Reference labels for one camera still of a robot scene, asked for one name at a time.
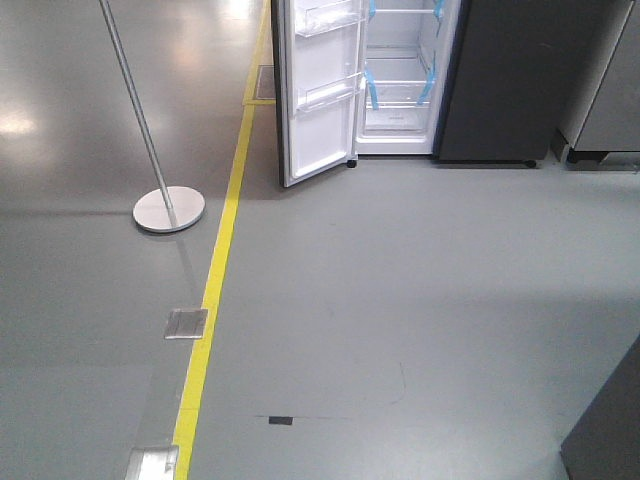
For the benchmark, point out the grey floor sign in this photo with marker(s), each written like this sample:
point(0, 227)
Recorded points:
point(265, 84)

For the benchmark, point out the fridge door with bins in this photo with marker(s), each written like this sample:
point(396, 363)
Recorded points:
point(318, 69)

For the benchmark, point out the silver floor stand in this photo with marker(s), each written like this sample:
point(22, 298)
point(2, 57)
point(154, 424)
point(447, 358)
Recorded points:
point(167, 209)

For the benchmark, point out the stainless steel appliance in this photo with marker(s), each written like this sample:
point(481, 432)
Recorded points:
point(600, 125)

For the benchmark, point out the silver floor socket plate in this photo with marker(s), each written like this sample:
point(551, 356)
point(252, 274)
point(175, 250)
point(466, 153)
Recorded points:
point(186, 324)

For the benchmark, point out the grey kitchen island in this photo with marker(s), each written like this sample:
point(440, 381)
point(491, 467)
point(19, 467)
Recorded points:
point(604, 443)

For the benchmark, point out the dark grey fridge unit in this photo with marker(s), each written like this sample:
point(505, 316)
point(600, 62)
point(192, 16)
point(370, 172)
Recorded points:
point(515, 67)

